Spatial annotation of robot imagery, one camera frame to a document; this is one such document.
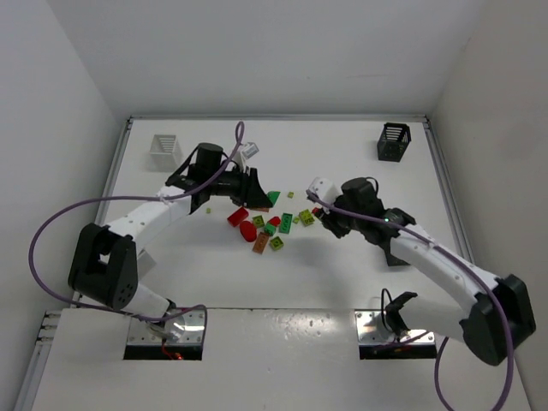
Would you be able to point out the white slotted container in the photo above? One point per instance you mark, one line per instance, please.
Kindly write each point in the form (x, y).
(145, 262)
(165, 153)

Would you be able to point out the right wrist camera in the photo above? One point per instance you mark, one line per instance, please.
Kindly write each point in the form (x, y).
(323, 191)

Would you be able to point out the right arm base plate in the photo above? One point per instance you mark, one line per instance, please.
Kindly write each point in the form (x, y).
(372, 333)

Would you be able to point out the black slotted container far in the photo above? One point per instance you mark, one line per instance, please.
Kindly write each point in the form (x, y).
(393, 142)

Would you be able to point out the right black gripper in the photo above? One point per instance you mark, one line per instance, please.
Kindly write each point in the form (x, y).
(332, 220)

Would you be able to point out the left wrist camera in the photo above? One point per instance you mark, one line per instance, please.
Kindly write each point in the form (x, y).
(247, 151)

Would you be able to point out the lime lego brick left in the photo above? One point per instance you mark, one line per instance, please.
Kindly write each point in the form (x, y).
(258, 221)

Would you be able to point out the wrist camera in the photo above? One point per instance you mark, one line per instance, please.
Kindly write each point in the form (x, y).
(323, 191)
(247, 151)

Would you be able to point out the white slotted container far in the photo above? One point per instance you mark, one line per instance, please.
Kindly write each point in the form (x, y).
(165, 153)

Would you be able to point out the lime square lego brick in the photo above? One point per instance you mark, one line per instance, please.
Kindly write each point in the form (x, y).
(276, 243)

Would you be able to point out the green wedge lego brick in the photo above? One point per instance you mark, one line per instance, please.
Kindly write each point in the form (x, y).
(273, 196)

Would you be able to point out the black slotted container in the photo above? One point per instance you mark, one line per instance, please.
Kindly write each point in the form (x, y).
(393, 261)
(393, 142)

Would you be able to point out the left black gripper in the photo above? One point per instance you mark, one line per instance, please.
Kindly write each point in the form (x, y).
(247, 188)

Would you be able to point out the black slotted container near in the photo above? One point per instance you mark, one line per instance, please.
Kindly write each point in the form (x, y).
(393, 261)

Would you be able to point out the white slotted container near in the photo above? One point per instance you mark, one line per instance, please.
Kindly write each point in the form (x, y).
(145, 262)

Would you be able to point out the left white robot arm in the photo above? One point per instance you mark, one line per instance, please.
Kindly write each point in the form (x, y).
(105, 264)

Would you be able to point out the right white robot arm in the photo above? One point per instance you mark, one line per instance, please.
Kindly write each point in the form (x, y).
(488, 313)

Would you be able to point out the lime lego brick right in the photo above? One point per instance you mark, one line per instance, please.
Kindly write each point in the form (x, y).
(306, 217)

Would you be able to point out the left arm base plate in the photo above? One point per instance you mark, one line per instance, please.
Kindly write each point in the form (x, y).
(187, 330)

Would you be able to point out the orange lego brick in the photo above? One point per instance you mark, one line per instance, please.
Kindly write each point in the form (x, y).
(260, 243)

